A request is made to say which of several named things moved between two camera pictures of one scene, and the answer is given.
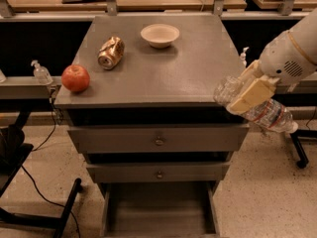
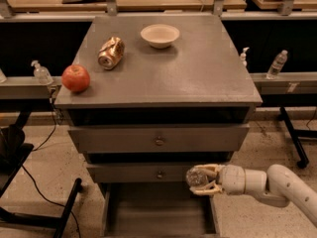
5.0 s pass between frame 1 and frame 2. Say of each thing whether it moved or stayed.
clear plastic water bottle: moved
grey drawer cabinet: stayed
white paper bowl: stayed
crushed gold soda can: stayed
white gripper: moved
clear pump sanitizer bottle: stayed
